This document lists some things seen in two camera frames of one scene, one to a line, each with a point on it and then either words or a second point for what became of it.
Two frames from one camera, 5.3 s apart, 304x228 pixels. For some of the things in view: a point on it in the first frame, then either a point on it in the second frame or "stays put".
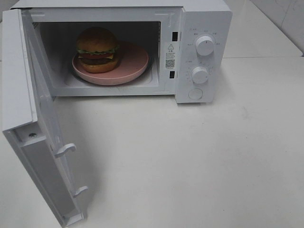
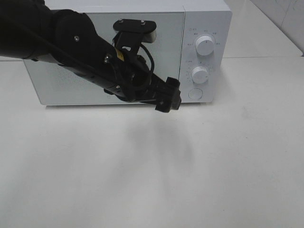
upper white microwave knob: (205, 45) stays put
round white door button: (195, 93) stays put
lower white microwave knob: (200, 75) stays put
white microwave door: (30, 116) -> (55, 85)
